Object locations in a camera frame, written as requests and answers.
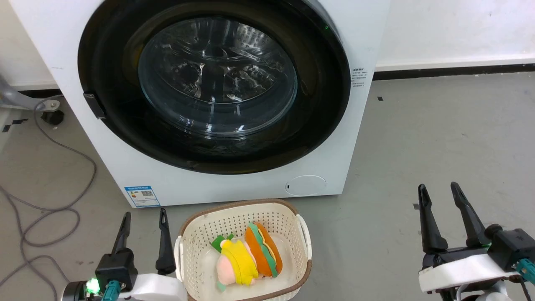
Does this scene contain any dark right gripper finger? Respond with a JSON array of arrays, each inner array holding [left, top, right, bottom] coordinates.
[[451, 182, 489, 248], [418, 184, 448, 254]]

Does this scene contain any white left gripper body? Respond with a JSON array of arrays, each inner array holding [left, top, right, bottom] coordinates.
[[121, 274, 187, 301]]

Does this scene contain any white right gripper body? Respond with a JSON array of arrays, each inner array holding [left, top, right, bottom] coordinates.
[[419, 247, 519, 293]]

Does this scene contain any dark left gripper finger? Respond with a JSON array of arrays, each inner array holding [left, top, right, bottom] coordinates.
[[111, 212, 131, 255], [156, 208, 176, 275]]

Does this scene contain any white front-load washing machine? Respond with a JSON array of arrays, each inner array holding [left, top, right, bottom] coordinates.
[[9, 0, 391, 208]]

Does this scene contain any round black glass washer door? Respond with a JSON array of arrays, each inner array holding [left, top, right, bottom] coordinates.
[[78, 0, 351, 175]]

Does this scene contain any cream perforated laundry basket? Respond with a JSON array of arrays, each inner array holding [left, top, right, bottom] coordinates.
[[174, 199, 313, 301]]

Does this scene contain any blue energy label sticker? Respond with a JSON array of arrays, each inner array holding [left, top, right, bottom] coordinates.
[[124, 186, 161, 208]]

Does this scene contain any yellow and pink plush doll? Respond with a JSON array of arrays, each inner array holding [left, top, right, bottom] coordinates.
[[211, 234, 259, 292]]

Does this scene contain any orange plush hamburger toy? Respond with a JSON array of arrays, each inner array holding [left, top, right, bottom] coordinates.
[[245, 222, 283, 278]]

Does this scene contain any round white filter cover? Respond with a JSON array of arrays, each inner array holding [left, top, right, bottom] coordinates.
[[285, 175, 327, 197]]

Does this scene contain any black round floor foot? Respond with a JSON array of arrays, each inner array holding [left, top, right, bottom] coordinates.
[[41, 110, 64, 125]]

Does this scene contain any black floor tape strip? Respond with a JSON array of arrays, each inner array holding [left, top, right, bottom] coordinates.
[[2, 119, 28, 133]]

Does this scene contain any teal left cable connector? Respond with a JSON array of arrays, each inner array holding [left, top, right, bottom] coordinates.
[[104, 281, 122, 301]]

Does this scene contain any teal cable connector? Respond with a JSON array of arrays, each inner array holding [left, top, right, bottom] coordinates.
[[104, 281, 122, 301], [516, 258, 535, 281]]

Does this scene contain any teal right cable connector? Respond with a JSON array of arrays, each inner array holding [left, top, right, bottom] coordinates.
[[516, 258, 535, 281]]

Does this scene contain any grey floor cable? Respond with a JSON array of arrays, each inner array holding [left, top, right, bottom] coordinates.
[[0, 98, 97, 301]]

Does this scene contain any black washer door handle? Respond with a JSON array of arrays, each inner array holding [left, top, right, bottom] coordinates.
[[83, 93, 107, 120]]

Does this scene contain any black wall baseboard strip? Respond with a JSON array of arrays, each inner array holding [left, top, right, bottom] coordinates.
[[373, 64, 535, 81]]

